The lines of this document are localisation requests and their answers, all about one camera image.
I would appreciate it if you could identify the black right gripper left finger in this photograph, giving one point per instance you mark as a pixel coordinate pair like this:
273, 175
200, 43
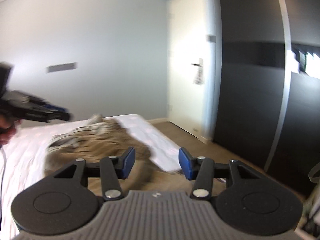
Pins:
112, 169

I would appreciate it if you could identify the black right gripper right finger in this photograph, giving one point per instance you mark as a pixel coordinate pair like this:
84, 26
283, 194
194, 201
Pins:
200, 170

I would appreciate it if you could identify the beige striped shorts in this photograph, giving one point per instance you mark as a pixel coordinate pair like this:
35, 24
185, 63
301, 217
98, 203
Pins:
155, 168

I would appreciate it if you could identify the person's left hand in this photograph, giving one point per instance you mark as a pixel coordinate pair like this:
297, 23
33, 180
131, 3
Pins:
8, 130

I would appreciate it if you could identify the white pink dotted bedsheet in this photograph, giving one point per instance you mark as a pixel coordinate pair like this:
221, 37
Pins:
36, 152

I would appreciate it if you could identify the dark wardrobe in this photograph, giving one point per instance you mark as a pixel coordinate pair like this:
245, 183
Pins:
268, 111

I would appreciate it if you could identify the white door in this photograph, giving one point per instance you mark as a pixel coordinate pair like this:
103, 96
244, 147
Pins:
193, 33

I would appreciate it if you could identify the grey wall plate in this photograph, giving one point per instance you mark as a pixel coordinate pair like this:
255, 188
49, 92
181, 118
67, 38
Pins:
61, 67

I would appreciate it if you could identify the cloth hanging on handle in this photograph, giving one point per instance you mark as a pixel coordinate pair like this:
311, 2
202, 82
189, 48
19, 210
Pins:
199, 77

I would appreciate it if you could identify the door handle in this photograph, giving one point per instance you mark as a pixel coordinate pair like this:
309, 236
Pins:
199, 63

